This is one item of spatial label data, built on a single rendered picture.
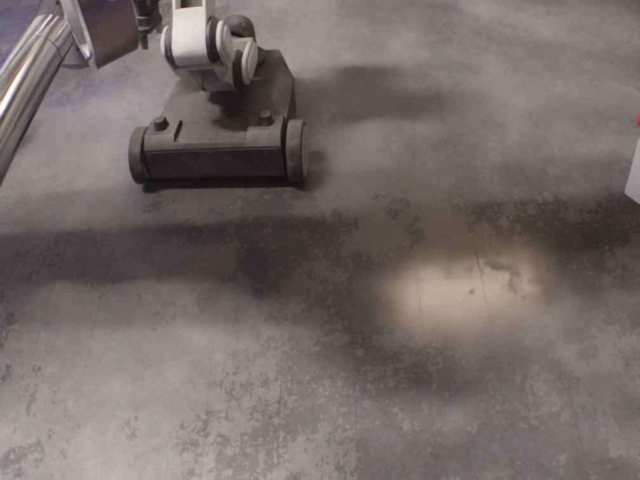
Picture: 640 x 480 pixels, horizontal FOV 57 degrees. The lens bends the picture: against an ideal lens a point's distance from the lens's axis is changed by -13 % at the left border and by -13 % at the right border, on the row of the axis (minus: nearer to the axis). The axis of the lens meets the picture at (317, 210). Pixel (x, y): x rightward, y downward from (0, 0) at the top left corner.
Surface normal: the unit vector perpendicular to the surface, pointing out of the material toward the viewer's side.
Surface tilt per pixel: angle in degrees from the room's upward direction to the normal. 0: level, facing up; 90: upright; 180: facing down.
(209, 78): 53
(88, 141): 0
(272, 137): 45
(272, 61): 0
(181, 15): 63
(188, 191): 0
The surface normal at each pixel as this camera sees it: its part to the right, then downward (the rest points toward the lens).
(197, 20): -0.10, 0.06
